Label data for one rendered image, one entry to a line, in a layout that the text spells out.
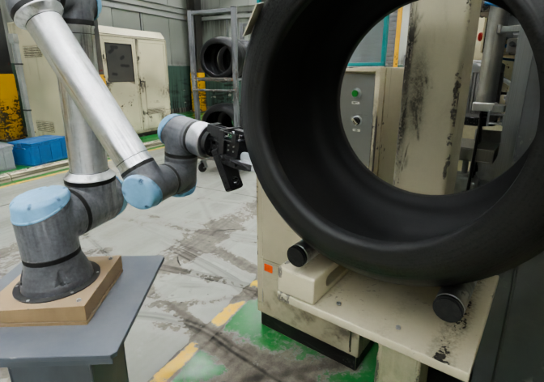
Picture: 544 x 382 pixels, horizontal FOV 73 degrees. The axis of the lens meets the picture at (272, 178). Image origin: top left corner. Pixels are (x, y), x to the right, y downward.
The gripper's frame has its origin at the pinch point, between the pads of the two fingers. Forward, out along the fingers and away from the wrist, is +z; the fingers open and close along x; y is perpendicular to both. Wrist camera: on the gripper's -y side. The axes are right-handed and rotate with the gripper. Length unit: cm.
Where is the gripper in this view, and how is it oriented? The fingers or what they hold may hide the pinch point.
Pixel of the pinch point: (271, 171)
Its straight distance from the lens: 85.0
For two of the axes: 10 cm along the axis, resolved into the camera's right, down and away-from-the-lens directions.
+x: 6.0, -2.2, 7.7
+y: 1.0, -9.3, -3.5
